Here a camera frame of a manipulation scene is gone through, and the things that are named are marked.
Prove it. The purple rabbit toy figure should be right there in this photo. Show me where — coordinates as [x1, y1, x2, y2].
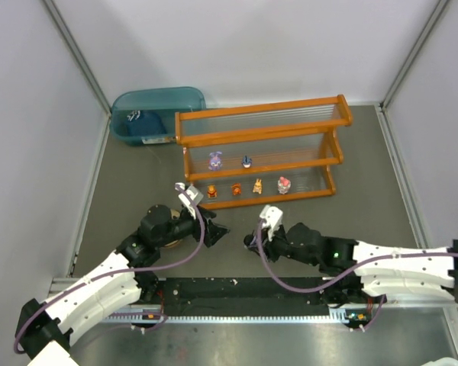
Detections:
[208, 151, 222, 172]

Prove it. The pink rabbit toy figure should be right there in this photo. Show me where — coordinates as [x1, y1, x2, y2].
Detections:
[277, 176, 292, 194]

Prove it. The blue small toy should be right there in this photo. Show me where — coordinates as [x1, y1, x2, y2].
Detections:
[241, 155, 253, 169]

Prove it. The black purple small toy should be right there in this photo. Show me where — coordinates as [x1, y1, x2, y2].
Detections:
[244, 234, 257, 250]

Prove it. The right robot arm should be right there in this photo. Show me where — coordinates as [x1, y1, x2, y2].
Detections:
[244, 223, 458, 304]

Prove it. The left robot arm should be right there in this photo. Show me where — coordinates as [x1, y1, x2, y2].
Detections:
[13, 205, 229, 358]

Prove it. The orange wooden shelf rack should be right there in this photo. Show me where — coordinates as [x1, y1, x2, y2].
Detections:
[175, 95, 353, 210]

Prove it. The beige round bowl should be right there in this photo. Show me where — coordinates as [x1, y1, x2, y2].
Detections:
[163, 209, 181, 249]

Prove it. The yellow bear toy figure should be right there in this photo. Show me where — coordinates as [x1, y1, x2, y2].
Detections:
[207, 185, 218, 199]

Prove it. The orange tiger toy figure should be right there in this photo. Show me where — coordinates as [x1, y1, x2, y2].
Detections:
[231, 183, 241, 196]

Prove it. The tan rabbit toy figure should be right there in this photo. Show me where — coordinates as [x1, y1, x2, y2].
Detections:
[253, 178, 263, 194]

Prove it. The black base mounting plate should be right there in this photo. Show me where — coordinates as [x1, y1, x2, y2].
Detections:
[138, 278, 380, 317]

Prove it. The blue cap in bin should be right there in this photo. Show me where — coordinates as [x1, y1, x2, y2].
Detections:
[124, 110, 166, 136]

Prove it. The teal plastic bin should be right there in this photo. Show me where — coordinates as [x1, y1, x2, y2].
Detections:
[110, 86, 206, 146]

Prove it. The white object bottom left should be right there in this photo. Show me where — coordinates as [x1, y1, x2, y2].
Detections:
[28, 341, 78, 366]

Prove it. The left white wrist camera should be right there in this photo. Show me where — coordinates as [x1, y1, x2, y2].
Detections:
[175, 182, 204, 219]

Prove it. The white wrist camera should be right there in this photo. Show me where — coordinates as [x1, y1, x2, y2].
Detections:
[259, 205, 283, 232]
[175, 182, 204, 219]

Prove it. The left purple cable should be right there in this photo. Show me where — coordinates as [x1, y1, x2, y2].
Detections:
[13, 183, 206, 354]

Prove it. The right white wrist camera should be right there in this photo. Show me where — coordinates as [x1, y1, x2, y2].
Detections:
[259, 205, 283, 232]

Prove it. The grey slotted cable duct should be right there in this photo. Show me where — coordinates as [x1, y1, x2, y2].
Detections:
[102, 308, 366, 325]

